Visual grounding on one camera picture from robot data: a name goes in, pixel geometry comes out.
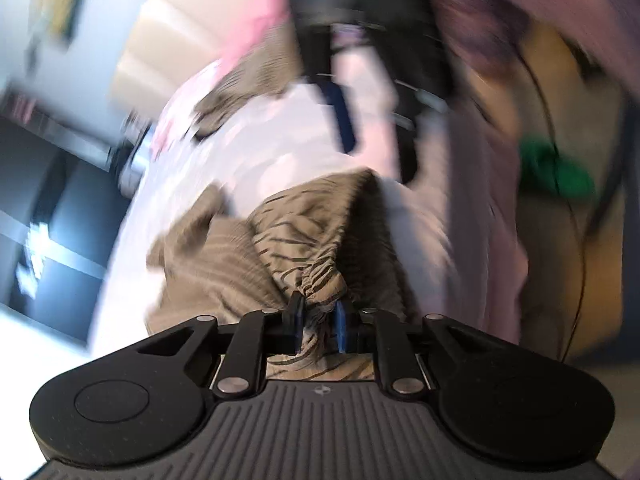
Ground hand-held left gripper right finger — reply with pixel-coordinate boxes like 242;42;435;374
334;300;501;397

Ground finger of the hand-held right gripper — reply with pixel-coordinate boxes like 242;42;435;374
320;82;362;155
392;87;428;187

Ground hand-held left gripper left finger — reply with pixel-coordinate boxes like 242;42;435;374
137;292;307;402

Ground striped brown pants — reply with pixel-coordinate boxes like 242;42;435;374
145;167;416;381

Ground striped brown clothes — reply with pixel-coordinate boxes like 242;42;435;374
192;25;303;138

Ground green object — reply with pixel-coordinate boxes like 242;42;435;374
517;140;598;201

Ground light pink printed pillow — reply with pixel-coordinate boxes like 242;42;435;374
150;62;221;161

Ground white nightstand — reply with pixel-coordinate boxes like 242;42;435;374
115;115;157;192

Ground black sliding wardrobe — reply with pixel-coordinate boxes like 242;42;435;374
0;115;118;346

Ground black cable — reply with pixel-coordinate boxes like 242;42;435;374
515;45;588;366

